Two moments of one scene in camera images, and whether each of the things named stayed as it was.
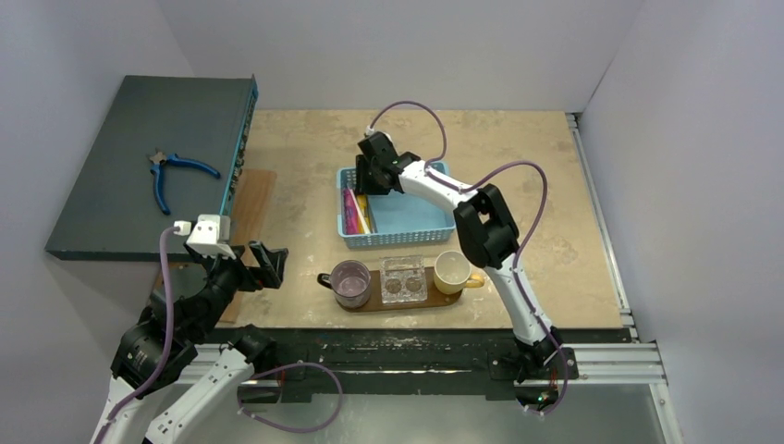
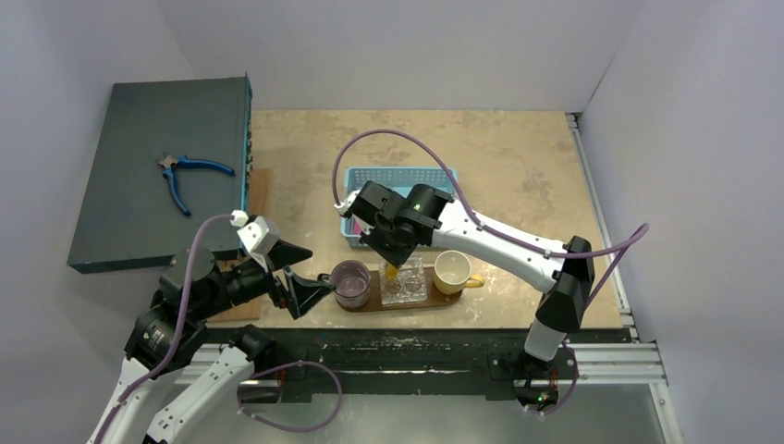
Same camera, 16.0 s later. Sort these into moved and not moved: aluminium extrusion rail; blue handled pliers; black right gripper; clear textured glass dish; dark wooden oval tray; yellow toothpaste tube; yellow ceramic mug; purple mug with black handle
Moved: yellow toothpaste tube; blue handled pliers; black right gripper
Not moved: purple mug with black handle; aluminium extrusion rail; yellow ceramic mug; dark wooden oval tray; clear textured glass dish
